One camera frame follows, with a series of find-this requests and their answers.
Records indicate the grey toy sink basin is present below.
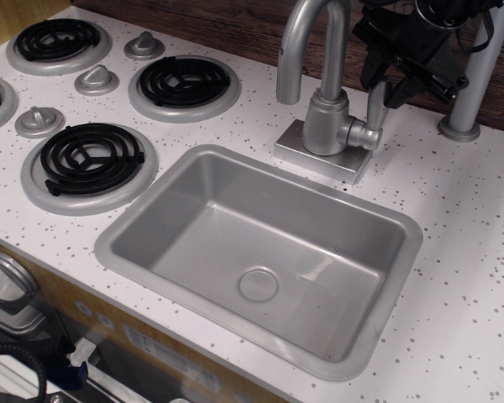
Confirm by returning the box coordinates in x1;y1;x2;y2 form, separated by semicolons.
94;145;423;381

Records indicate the back left stove burner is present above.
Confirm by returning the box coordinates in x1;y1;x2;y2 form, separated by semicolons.
6;18;112;76

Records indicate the silver toy faucet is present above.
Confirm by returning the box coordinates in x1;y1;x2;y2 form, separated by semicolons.
274;0;373;185

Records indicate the grey stove knob middle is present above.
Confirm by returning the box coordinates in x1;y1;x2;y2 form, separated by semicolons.
74;65;119;97

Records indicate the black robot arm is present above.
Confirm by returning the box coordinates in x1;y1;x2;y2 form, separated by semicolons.
353;1;504;108

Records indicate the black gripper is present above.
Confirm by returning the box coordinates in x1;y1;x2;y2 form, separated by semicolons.
353;3;467;108

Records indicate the grey stove knob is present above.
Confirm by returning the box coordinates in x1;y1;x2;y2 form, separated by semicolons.
14;107;65;139
74;65;119;97
123;31;165;60

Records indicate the grey stove knob lower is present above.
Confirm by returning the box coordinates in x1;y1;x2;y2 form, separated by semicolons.
14;107;65;139

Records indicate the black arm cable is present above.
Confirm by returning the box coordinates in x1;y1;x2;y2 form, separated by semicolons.
455;8;495;55

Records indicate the back right stove burner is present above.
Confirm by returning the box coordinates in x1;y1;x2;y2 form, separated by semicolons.
128;55;241;123

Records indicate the silver faucet lever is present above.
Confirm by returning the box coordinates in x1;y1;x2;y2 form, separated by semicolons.
337;76;391;151

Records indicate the grey support pole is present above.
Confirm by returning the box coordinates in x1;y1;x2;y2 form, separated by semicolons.
438;5;504;143

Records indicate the front right stove burner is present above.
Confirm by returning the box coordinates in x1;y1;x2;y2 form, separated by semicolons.
21;123;158;217

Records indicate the black cable lower left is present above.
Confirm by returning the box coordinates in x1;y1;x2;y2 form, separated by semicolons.
0;342;47;398

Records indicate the grey stove knob top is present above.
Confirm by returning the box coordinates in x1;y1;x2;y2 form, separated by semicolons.
123;31;165;60

